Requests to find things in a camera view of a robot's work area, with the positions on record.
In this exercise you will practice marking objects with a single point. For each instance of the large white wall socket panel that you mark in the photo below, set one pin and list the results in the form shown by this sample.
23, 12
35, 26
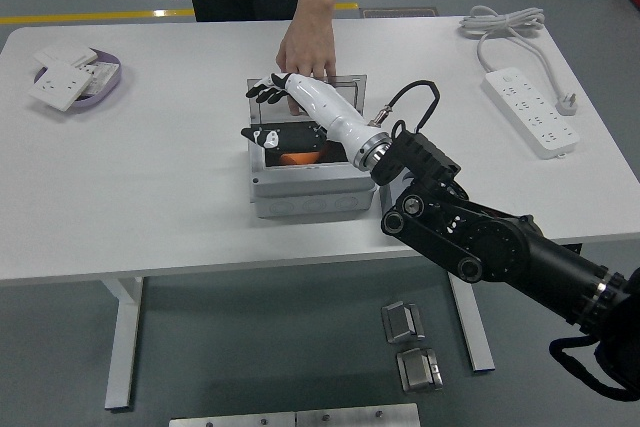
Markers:
57, 84

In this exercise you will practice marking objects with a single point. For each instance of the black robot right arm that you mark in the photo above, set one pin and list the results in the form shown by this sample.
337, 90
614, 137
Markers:
500, 247

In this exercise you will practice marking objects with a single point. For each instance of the purple oval tray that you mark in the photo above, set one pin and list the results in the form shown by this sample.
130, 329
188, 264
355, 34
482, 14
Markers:
111, 87

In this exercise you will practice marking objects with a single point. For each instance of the orange cylinder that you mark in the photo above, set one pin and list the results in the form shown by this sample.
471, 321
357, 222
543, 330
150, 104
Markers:
297, 158

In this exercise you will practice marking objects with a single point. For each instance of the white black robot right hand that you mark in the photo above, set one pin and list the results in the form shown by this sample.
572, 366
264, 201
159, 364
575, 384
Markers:
325, 107

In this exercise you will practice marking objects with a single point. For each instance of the white table leg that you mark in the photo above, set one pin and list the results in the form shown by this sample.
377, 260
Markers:
122, 347
477, 337

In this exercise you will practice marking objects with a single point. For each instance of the grey metal plate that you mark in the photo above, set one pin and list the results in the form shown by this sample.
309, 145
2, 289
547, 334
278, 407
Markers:
355, 417

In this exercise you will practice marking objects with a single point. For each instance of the brown floor cover plate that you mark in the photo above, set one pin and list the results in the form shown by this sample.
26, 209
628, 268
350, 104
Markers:
400, 12

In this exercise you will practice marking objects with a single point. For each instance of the white socket panel with label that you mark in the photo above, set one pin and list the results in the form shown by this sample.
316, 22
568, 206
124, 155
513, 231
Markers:
102, 74

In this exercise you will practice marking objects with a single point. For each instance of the grey box with clear lid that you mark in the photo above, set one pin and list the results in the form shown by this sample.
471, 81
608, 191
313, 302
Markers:
310, 192

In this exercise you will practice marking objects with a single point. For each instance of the black under-table bracket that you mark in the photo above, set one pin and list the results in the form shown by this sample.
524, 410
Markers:
575, 248

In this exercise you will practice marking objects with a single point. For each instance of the person's left hand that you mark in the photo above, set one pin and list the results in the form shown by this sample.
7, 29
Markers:
310, 49

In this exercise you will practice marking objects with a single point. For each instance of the grey cube with round hole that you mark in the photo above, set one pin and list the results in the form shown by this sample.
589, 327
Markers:
389, 197

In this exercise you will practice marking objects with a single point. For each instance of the white wall switch panel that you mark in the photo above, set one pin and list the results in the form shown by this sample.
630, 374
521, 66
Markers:
65, 54

